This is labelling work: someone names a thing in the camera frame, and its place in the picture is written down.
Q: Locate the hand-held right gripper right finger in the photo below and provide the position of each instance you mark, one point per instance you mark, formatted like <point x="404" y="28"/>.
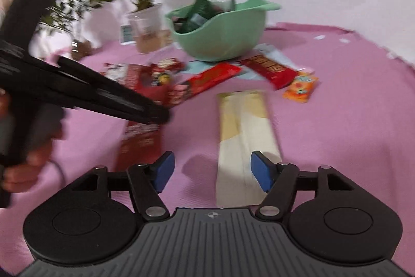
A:
<point x="261" y="171"/>

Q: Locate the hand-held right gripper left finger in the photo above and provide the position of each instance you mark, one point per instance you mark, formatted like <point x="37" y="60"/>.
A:
<point x="163" y="171"/>

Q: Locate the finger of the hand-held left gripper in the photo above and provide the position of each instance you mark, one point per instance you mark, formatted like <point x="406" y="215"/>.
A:
<point x="110" y="108"/>
<point x="107" y="84"/>

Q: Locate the dark red snack packet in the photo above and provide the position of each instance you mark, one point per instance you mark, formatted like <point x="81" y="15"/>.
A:
<point x="139" y="144"/>

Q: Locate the cream yellow snack packet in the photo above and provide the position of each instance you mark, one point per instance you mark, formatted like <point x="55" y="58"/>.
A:
<point x="246" y="134"/>

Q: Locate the green snack packet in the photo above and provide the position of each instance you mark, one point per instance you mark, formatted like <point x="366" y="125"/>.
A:
<point x="199" y="12"/>

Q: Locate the green plastic bowl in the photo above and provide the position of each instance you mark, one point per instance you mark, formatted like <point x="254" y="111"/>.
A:
<point x="227" y="37"/>

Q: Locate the silver snack packet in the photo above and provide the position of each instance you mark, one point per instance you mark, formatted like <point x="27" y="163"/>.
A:
<point x="230" y="2"/>

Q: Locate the person's left hand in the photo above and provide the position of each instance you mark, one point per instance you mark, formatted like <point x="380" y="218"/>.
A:
<point x="29" y="170"/>

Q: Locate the plant in glass vase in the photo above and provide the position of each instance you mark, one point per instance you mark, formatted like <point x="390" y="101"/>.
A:
<point x="81" y="50"/>

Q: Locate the small white blue card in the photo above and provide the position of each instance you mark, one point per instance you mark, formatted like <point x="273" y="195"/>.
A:
<point x="127" y="33"/>

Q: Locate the small red white packet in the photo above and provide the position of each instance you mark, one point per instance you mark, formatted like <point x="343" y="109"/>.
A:
<point x="167" y="65"/>

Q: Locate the red patterned snack packet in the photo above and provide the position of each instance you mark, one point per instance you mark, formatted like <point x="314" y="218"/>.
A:
<point x="180" y="93"/>

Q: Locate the pink tablecloth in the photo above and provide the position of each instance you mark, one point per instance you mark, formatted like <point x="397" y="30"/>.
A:
<point x="324" y="134"/>

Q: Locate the orange snack packet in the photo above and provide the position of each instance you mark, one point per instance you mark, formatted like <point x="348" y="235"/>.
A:
<point x="300" y="87"/>

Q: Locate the red packet with gold print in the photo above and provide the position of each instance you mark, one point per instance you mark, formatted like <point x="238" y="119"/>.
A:
<point x="269" y="69"/>

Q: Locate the bright red snack bar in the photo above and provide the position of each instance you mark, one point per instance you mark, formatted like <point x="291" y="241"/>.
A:
<point x="214" y="77"/>

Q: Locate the small pink packet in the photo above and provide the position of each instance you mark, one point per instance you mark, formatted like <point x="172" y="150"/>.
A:
<point x="308" y="72"/>

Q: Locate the white light blue wrapper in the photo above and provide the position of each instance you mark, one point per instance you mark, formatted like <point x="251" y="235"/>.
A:
<point x="275" y="53"/>

